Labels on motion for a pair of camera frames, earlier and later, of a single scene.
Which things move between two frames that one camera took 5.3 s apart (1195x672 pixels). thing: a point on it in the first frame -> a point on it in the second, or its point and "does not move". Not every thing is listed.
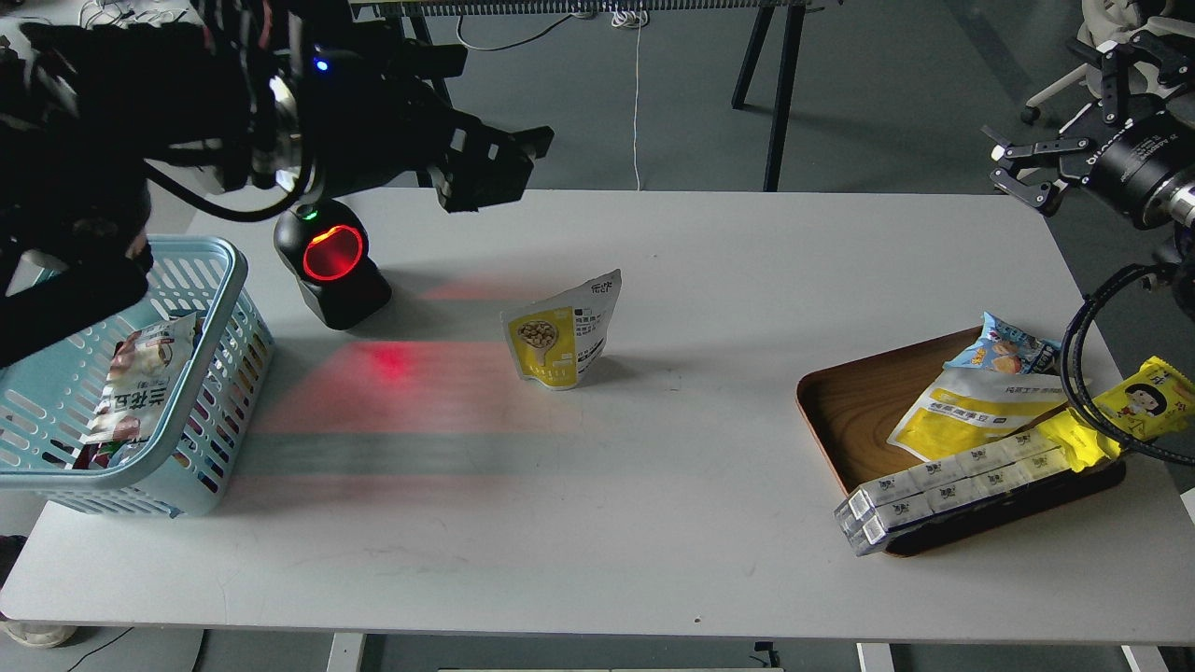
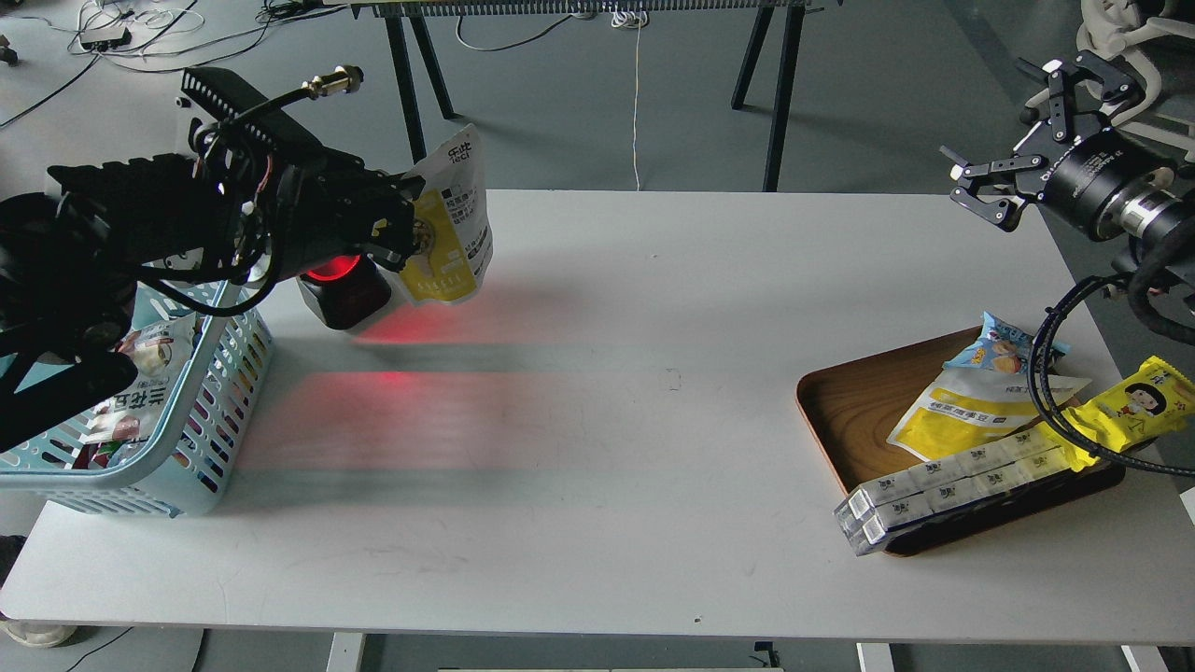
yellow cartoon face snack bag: x=1154 y=402 does not move
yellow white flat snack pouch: x=959 y=408 does not move
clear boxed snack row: x=865 y=519 does not move
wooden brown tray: x=855 y=405 does not move
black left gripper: x=375 y=109 -> x=331 y=210
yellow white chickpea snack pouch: x=560 y=338 -> x=453 y=255
